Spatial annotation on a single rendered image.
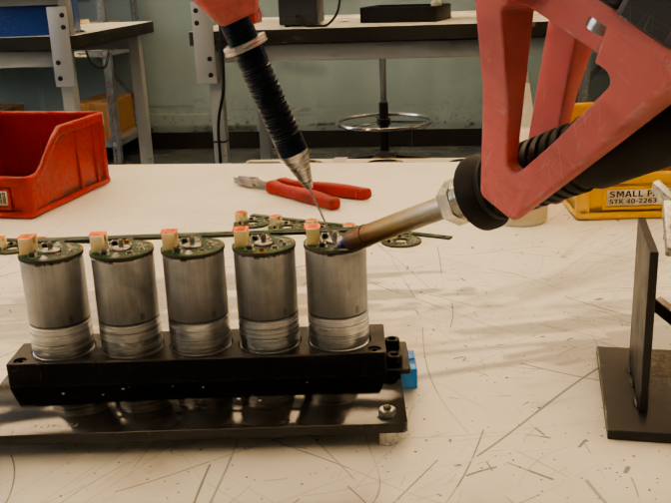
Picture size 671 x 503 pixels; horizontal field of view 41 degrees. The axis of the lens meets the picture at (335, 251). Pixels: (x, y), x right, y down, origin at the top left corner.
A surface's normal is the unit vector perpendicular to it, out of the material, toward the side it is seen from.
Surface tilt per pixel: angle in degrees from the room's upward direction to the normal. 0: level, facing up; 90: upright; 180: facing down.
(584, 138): 108
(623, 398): 0
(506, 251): 0
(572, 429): 0
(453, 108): 90
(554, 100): 86
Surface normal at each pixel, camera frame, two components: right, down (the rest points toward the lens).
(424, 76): -0.14, 0.30
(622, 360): -0.04, -0.95
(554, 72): -0.68, 0.18
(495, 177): -0.74, 0.36
